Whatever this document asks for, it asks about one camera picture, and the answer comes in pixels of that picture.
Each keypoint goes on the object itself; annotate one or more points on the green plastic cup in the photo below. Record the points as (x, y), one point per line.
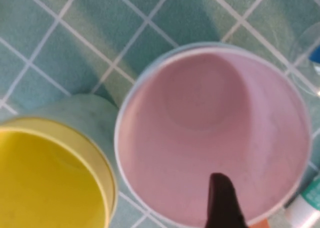
(82, 112)

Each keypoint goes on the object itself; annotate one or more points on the green white-grid tablecloth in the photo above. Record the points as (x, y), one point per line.
(75, 37)

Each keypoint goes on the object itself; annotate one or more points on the yellow plastic cup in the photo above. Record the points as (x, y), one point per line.
(37, 178)

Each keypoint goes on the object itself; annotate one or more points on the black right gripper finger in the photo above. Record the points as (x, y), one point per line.
(222, 205)

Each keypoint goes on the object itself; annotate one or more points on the light blue plastic cup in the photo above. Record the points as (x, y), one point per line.
(200, 46)

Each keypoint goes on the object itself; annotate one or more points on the green white glue stick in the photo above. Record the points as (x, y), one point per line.
(308, 200)

